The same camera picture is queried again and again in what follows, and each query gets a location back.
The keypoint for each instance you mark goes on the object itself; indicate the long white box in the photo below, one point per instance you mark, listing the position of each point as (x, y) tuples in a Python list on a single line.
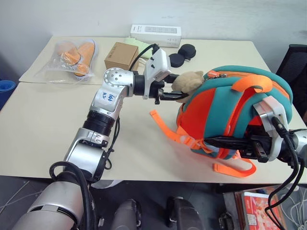
[(156, 34)]

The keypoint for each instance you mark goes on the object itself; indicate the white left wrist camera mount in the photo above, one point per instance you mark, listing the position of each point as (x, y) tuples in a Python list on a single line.
[(158, 62)]

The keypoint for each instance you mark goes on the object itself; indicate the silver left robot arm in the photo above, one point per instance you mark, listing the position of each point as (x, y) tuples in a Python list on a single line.
[(112, 79)]

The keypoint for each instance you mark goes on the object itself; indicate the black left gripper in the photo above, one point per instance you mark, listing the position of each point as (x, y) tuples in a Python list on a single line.
[(157, 87)]

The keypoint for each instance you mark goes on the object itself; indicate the brown cardboard box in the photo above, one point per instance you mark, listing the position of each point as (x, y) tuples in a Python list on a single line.
[(121, 57)]

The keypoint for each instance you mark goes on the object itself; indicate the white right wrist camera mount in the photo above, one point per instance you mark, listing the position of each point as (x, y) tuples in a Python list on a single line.
[(273, 107)]

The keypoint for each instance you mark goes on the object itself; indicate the black round case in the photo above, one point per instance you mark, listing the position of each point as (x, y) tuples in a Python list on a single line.
[(177, 60), (187, 51)]

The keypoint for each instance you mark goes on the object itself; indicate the light green cloth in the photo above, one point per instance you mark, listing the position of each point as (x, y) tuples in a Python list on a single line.
[(142, 45)]

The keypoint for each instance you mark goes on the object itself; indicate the black chair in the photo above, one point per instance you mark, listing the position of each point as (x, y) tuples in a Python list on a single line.
[(293, 64)]

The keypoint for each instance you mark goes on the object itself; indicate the tan plush toy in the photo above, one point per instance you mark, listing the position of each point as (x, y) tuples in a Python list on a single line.
[(188, 81)]

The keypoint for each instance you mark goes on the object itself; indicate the small orange foam piece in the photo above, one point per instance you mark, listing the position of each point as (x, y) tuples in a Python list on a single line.
[(81, 69)]

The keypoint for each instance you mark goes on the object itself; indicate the red printed box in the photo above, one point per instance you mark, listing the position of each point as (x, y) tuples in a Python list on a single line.
[(259, 210)]

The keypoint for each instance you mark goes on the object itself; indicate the orange and teal backpack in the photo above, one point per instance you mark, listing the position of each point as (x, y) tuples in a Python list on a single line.
[(216, 107)]

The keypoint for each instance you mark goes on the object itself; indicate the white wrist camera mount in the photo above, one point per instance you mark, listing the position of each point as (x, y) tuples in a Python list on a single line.
[(273, 107), (158, 62)]

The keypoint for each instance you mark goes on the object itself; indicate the clear plastic bag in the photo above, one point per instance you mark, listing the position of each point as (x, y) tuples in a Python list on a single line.
[(55, 67)]

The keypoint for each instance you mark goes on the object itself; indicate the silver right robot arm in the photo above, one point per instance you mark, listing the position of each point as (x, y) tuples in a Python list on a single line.
[(299, 141)]

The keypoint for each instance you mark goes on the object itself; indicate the dark rounded shape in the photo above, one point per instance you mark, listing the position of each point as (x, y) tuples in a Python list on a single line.
[(127, 215), (183, 213)]

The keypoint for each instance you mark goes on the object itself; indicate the blue round object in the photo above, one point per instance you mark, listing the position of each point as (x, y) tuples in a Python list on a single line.
[(6, 88)]

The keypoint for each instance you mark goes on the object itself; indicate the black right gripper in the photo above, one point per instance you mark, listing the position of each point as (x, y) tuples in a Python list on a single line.
[(255, 147)]

